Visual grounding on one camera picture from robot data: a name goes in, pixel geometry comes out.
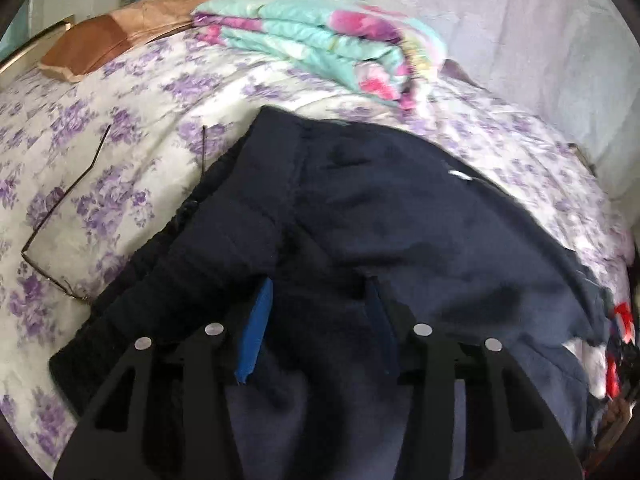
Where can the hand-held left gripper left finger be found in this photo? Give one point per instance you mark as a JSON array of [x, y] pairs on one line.
[[256, 325]]

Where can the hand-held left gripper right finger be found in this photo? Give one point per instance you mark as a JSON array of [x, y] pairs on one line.
[[384, 330]]

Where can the navy blue pants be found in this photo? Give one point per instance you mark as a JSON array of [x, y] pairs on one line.
[[380, 210]]

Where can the thin-framed eyeglasses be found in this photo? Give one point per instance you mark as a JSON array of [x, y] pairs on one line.
[[93, 162]]

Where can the red white blue cloth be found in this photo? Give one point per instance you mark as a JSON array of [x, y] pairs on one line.
[[620, 316]]

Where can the folded teal pink floral blanket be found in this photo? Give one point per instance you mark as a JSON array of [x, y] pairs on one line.
[[300, 35]]

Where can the brown pillow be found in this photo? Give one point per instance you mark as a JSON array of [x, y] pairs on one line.
[[100, 40]]

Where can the white lace curtain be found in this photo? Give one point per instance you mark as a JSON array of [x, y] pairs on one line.
[[500, 20]]

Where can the wooden frame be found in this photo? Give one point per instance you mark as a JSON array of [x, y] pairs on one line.
[[30, 47]]

